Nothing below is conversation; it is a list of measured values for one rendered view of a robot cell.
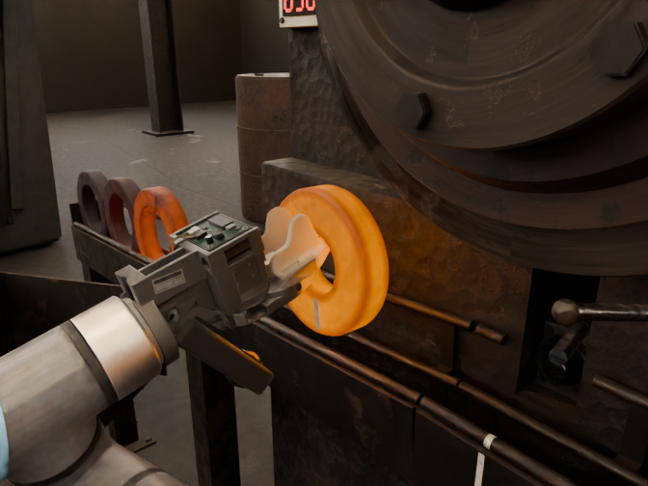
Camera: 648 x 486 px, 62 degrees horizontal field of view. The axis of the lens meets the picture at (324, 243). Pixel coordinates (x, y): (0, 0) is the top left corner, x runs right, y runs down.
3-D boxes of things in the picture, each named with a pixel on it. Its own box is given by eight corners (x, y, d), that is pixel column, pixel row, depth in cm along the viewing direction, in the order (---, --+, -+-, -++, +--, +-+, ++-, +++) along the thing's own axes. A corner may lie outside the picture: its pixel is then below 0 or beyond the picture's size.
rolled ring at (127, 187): (130, 182, 104) (147, 180, 106) (97, 175, 118) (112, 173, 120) (144, 274, 109) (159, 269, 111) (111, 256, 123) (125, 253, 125)
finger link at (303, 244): (342, 197, 52) (267, 240, 47) (354, 249, 55) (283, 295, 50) (322, 191, 54) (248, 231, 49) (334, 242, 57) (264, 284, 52)
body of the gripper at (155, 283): (267, 224, 46) (138, 296, 40) (290, 305, 50) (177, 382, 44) (221, 206, 51) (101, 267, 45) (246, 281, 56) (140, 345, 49)
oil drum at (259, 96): (294, 196, 400) (291, 69, 370) (348, 214, 357) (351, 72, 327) (224, 211, 364) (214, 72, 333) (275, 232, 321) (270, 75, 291)
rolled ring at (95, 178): (96, 173, 118) (112, 171, 120) (71, 169, 132) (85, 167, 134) (111, 254, 122) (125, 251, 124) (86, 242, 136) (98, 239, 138)
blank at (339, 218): (287, 182, 62) (262, 186, 60) (386, 187, 50) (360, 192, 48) (299, 310, 65) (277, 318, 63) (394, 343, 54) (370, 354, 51)
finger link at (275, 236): (322, 191, 54) (248, 231, 49) (334, 242, 57) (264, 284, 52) (303, 185, 56) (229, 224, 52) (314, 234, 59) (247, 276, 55)
